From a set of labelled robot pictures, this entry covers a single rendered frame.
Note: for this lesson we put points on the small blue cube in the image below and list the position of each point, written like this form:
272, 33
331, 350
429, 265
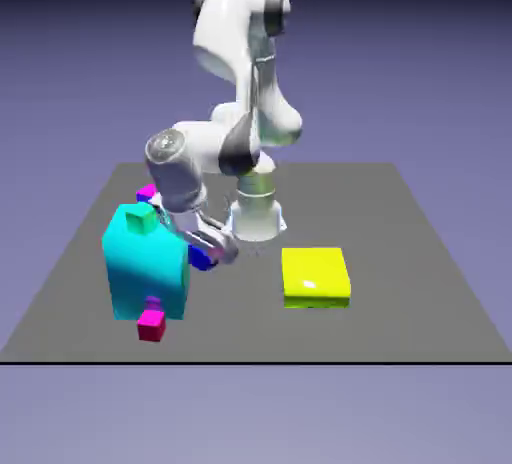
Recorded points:
198, 259

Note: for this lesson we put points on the small magenta cube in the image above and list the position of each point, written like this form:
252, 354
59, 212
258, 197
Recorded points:
145, 192
151, 326

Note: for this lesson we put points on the large yellow box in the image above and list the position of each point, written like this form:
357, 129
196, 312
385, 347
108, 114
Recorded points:
314, 274

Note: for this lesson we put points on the small green cube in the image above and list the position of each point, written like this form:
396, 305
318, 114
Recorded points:
140, 220

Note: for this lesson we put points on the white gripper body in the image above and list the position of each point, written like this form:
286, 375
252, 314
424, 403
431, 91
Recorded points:
219, 245

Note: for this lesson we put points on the large cyan box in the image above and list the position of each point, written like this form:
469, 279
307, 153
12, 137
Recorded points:
146, 268

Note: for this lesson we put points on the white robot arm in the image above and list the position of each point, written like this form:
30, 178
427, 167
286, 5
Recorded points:
256, 84

